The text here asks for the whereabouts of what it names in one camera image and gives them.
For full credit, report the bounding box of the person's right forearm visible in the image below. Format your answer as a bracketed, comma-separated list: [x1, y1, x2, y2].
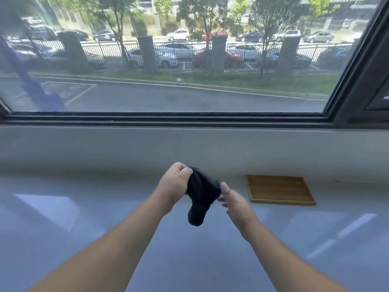
[243, 231, 348, 292]

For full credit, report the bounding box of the dark window frame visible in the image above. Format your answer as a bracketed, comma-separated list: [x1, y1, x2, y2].
[0, 0, 389, 130]

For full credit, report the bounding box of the wooden tray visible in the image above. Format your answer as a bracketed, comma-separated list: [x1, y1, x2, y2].
[245, 175, 317, 206]

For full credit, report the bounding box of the person's right hand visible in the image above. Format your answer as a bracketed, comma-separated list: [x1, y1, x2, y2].
[217, 181, 262, 244]

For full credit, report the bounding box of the row of green trees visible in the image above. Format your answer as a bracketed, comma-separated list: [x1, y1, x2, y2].
[45, 0, 341, 78]

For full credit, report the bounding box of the person's left forearm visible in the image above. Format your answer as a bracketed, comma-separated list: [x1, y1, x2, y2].
[27, 199, 175, 292]

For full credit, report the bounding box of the dark blue cloth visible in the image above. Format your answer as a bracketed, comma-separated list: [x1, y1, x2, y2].
[185, 166, 222, 227]

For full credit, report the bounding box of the person's left hand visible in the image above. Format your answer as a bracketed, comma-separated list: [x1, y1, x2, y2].
[155, 162, 194, 215]

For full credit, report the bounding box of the blue pole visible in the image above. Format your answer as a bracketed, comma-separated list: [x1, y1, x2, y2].
[0, 36, 68, 112]

